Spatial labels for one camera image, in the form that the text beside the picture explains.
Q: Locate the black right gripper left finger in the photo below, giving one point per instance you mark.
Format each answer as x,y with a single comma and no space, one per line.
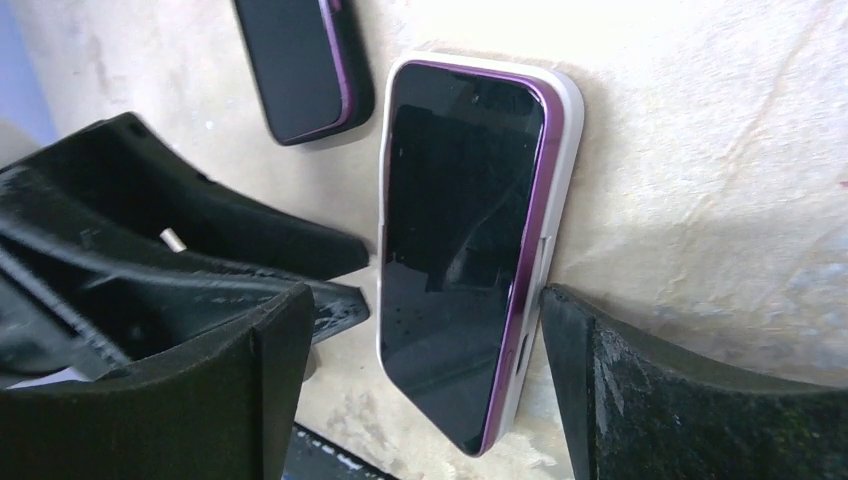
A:
220,406

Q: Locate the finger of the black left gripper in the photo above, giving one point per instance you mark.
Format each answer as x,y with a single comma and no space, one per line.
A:
100,307
118,175

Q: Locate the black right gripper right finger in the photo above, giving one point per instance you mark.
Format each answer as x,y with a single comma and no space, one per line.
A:
635,406

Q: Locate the pink smartphone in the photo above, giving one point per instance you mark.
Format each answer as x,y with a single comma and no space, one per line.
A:
293,49

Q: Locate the black phone case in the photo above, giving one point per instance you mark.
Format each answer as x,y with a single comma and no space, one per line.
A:
355,63

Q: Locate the clear beige phone case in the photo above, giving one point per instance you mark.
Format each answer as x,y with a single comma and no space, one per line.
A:
563,166

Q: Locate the dark smartphone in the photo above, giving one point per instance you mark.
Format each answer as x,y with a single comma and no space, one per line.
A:
464,252

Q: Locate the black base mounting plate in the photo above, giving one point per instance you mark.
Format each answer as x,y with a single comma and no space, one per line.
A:
311,456

